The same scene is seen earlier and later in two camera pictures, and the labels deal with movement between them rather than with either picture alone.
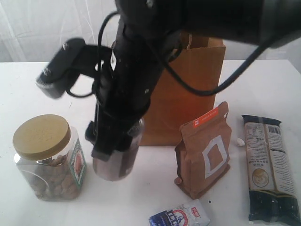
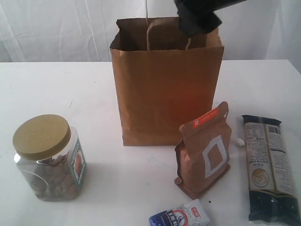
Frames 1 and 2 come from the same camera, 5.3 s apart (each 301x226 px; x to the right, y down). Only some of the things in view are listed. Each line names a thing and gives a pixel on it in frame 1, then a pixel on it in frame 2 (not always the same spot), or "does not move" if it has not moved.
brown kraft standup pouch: (202, 151) does not move
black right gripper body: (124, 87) -> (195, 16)
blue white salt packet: (192, 213) does not move
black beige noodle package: (272, 194) does not move
